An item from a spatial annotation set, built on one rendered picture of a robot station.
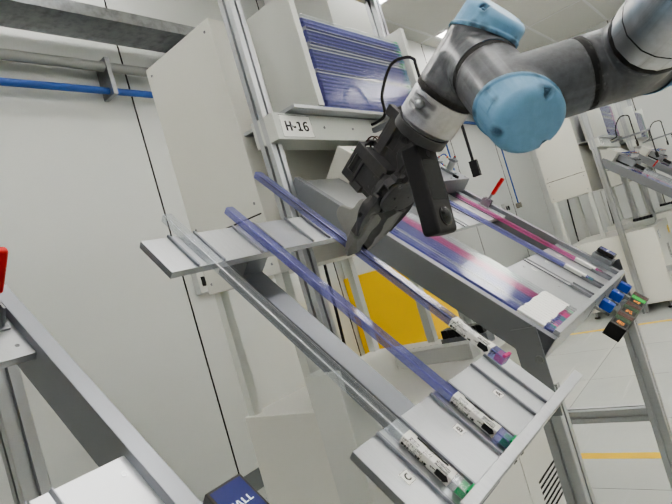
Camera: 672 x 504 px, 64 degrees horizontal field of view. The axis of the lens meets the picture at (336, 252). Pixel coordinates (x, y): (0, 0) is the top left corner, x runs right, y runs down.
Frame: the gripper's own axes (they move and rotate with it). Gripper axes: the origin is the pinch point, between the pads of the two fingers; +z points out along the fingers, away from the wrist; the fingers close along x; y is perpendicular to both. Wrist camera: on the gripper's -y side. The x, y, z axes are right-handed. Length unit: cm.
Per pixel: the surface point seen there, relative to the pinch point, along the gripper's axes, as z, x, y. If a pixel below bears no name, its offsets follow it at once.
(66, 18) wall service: 74, -44, 217
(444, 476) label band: -2.6, 16.4, -30.4
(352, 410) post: 11.2, 8.4, -17.0
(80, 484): 10.2, 41.4, -12.6
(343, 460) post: 17.0, 9.4, -20.7
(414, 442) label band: -2.1, 16.5, -26.3
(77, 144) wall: 116, -43, 180
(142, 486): 9.6, 36.9, -15.3
